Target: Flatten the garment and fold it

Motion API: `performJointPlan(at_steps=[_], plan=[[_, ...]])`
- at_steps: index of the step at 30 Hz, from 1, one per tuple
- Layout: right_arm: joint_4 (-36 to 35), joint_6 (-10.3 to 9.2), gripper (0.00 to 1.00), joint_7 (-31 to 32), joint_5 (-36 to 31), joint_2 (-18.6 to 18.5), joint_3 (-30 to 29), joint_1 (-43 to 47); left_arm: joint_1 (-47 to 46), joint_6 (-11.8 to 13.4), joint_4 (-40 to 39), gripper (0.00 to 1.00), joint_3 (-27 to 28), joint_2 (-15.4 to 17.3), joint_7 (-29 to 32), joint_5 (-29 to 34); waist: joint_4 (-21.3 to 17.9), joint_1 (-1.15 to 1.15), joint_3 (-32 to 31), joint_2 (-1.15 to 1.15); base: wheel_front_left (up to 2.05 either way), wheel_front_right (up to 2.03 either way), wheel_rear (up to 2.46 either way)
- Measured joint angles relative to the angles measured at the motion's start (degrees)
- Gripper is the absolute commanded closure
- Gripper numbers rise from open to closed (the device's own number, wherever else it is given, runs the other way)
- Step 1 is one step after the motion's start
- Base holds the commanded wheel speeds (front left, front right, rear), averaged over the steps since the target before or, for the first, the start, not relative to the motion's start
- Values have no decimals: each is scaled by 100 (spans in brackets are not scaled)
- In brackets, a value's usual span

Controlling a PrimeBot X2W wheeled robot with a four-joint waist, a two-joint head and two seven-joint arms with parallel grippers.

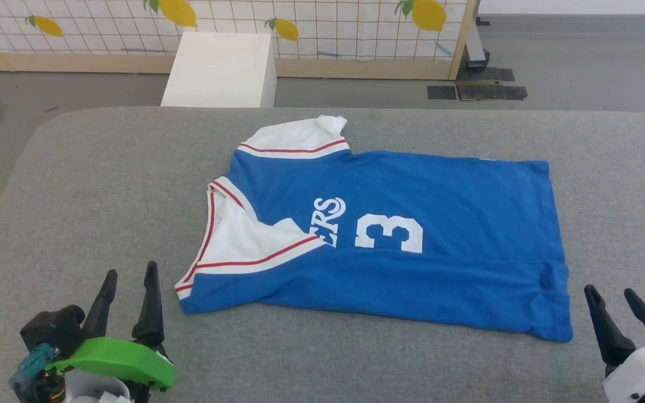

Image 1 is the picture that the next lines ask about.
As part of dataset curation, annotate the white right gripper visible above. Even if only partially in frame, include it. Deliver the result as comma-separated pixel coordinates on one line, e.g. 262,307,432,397
583,284,645,403

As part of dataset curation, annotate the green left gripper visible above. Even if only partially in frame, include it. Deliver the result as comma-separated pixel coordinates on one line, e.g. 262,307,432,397
17,261,176,403

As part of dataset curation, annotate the blue white basketball jersey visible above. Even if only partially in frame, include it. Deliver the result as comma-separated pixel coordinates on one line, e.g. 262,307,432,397
174,115,574,344

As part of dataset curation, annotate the grey fabric sofa seat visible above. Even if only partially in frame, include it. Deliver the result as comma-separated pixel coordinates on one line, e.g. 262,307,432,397
0,106,645,403

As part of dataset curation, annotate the white rectangular box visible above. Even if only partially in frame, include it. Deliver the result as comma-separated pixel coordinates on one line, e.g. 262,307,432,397
160,31,278,109

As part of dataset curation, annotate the large black floor patch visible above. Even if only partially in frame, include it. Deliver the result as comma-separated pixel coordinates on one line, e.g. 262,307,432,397
455,67,529,102

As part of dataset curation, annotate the grey metal partition foot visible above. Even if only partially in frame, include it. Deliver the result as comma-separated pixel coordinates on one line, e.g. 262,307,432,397
464,17,492,71

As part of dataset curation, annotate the lemon print partition screen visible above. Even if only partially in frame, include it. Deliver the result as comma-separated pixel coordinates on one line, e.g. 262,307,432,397
0,0,478,81

